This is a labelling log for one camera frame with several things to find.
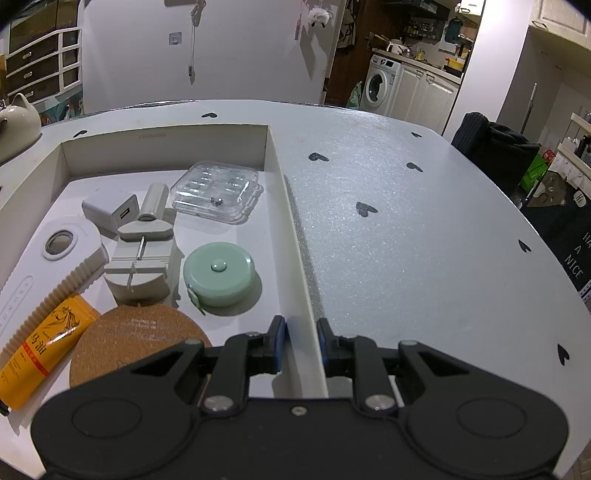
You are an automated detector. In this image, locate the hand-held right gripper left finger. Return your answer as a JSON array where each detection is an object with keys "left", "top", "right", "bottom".
[{"left": 124, "top": 316, "right": 288, "bottom": 416}]

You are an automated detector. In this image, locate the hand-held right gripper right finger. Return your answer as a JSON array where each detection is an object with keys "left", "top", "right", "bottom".
[{"left": 318, "top": 318, "right": 467, "bottom": 414}]

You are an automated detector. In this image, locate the white shallow cardboard box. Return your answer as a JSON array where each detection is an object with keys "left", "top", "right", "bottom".
[{"left": 0, "top": 122, "right": 329, "bottom": 402}]

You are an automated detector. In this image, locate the green round tape measure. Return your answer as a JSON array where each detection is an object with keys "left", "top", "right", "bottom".
[{"left": 182, "top": 243, "right": 256, "bottom": 318}]

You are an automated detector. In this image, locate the round cork coaster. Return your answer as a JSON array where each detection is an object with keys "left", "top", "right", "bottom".
[{"left": 69, "top": 302, "right": 213, "bottom": 389}]

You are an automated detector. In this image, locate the grey watch link remover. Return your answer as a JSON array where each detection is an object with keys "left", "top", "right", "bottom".
[{"left": 103, "top": 182, "right": 177, "bottom": 308}]

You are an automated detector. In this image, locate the clear plastic case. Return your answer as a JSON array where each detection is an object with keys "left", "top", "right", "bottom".
[{"left": 169, "top": 160, "right": 265, "bottom": 226}]

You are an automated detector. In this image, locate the white USB charger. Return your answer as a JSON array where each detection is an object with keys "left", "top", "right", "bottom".
[{"left": 82, "top": 184, "right": 140, "bottom": 234}]

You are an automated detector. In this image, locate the orange cream tube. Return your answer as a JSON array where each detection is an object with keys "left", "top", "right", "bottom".
[{"left": 0, "top": 294, "right": 102, "bottom": 412}]

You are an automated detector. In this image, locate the white ridged plastic tool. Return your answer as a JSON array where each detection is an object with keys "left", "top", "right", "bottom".
[{"left": 0, "top": 215, "right": 110, "bottom": 357}]

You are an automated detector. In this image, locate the black chair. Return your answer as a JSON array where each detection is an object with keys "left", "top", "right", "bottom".
[{"left": 451, "top": 112, "right": 542, "bottom": 195}]

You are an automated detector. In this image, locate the black printed board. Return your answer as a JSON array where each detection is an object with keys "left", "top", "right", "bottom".
[{"left": 521, "top": 170, "right": 591, "bottom": 297}]

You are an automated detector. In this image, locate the white lower kitchen cabinet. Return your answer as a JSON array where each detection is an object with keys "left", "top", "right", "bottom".
[{"left": 392, "top": 59, "right": 463, "bottom": 136}]

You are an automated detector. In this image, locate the white washing machine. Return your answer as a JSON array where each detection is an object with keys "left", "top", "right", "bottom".
[{"left": 364, "top": 52, "right": 403, "bottom": 112}]

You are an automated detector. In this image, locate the white mop pole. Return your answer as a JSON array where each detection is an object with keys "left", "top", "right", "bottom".
[{"left": 521, "top": 82, "right": 539, "bottom": 140}]

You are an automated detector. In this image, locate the white shelf with bottles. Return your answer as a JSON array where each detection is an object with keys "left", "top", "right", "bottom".
[{"left": 556, "top": 110, "right": 591, "bottom": 186}]

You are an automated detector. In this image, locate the beige cat-shaped pot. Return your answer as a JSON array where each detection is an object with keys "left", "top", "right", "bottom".
[{"left": 0, "top": 92, "right": 44, "bottom": 165}]

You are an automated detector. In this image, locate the white drawer cabinet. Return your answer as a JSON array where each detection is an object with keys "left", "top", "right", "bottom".
[{"left": 4, "top": 25, "right": 82, "bottom": 108}]

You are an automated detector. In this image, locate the tall white cupboard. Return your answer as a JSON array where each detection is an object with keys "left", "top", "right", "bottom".
[{"left": 530, "top": 0, "right": 591, "bottom": 45}]

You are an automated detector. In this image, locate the hanging white cable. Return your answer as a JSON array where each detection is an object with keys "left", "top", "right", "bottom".
[{"left": 187, "top": 0, "right": 205, "bottom": 85}]

